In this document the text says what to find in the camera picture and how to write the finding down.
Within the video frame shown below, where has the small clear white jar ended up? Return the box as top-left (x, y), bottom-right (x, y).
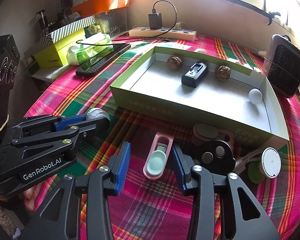
top-left (86, 108), bottom-right (110, 120)

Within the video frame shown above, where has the green spool with white top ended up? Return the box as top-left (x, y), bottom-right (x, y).
top-left (248, 147), bottom-right (281, 184)

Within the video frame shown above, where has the pink case with mint oval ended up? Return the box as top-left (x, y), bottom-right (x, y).
top-left (143, 132), bottom-right (174, 180)

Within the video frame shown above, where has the black round disc with buttons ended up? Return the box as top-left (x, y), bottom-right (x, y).
top-left (192, 139), bottom-right (236, 176)

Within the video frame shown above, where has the black clear-ended small device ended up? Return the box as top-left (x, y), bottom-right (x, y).
top-left (181, 61), bottom-right (209, 88)

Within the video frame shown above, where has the white round knob gadget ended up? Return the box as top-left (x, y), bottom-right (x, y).
top-left (248, 88), bottom-right (263, 105)

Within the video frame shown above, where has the person's hand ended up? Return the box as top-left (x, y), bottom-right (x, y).
top-left (23, 186), bottom-right (38, 212)

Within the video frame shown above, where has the black smartphone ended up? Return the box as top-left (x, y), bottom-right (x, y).
top-left (76, 43), bottom-right (131, 77)

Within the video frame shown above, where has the yellow green box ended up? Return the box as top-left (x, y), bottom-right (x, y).
top-left (34, 29), bottom-right (85, 68)

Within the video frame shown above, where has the green wet wipes pack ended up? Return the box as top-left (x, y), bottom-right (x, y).
top-left (66, 33), bottom-right (113, 66)

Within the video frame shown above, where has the plaid bed cover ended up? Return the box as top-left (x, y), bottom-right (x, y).
top-left (26, 42), bottom-right (300, 239)

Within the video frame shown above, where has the left brown walnut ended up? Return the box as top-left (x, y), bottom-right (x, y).
top-left (166, 56), bottom-right (183, 71)

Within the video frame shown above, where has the brown walnut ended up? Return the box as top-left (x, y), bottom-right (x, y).
top-left (215, 66), bottom-right (231, 81)
top-left (166, 56), bottom-right (183, 71)

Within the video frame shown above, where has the shallow green white cardboard box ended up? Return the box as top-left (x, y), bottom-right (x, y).
top-left (110, 44), bottom-right (289, 149)

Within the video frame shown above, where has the black charger adapter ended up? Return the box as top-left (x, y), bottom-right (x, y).
top-left (148, 13), bottom-right (162, 30)

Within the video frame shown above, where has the orange plastic tray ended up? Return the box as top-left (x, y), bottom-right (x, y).
top-left (71, 0), bottom-right (129, 18)

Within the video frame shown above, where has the white power strip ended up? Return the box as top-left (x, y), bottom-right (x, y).
top-left (129, 27), bottom-right (197, 41)

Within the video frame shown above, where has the right brown walnut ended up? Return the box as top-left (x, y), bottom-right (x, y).
top-left (215, 66), bottom-right (231, 81)

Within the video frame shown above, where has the grey black space heater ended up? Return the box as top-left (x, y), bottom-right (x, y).
top-left (262, 34), bottom-right (300, 98)

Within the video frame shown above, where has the white usb cable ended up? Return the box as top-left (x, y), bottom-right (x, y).
top-left (232, 147), bottom-right (265, 175)

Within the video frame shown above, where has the black camera box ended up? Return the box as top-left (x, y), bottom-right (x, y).
top-left (0, 34), bottom-right (20, 130)

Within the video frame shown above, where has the black charger cable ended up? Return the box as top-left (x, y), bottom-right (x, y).
top-left (75, 0), bottom-right (178, 49)

